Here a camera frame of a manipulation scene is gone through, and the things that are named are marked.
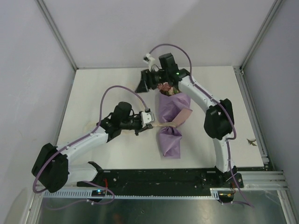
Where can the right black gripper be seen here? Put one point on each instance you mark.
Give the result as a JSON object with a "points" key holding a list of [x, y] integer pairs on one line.
{"points": [[147, 75]]}

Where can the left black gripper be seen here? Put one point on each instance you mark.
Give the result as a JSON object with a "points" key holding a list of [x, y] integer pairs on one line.
{"points": [[141, 128]]}

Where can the dark pink rose stem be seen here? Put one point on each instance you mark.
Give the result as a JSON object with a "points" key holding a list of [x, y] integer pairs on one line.
{"points": [[165, 89]]}

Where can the cream ribbon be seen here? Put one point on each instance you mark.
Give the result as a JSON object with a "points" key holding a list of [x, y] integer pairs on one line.
{"points": [[114, 130]]}

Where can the light pink rose stem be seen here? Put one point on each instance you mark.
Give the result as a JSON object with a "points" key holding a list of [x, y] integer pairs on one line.
{"points": [[173, 91]]}

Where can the pink wrapping paper sheet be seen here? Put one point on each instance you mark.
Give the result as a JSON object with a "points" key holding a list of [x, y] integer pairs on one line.
{"points": [[173, 111]]}

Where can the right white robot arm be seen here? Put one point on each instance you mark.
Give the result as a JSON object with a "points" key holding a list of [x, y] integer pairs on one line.
{"points": [[219, 117]]}

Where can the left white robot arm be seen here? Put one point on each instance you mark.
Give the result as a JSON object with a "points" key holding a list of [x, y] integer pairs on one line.
{"points": [[53, 168]]}

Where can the small dry leaf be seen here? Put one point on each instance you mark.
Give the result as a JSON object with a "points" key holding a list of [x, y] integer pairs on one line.
{"points": [[252, 142]]}

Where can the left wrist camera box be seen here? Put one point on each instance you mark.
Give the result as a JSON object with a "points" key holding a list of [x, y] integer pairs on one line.
{"points": [[147, 117]]}

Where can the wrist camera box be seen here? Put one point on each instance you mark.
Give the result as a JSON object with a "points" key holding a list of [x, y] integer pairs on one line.
{"points": [[147, 117], [149, 60]]}

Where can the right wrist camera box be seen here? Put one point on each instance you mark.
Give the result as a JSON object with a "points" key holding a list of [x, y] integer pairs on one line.
{"points": [[149, 60]]}

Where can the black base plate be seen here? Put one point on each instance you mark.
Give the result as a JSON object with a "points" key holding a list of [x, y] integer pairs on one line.
{"points": [[167, 182]]}

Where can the white cable duct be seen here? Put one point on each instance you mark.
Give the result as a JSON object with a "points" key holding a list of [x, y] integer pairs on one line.
{"points": [[90, 194]]}

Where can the aluminium frame rail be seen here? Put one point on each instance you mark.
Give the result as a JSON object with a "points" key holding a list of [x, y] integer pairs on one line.
{"points": [[264, 180]]}

